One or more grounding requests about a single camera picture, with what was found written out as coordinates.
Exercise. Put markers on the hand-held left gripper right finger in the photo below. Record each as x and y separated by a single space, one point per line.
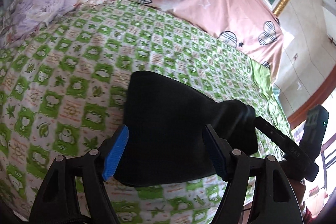
216 154

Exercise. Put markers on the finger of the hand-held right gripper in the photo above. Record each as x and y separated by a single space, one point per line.
283 144

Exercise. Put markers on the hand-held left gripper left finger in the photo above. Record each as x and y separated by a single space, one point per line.
116 153

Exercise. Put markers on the black pants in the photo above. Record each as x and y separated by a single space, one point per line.
170 121

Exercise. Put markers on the person's right forearm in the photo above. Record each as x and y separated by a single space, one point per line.
298 192

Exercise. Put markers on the plain green cloth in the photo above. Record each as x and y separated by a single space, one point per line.
265 90

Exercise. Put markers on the green checked bed sheet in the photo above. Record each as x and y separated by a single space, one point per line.
65 77

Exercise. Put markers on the brown wooden door frame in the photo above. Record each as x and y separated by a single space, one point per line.
298 112

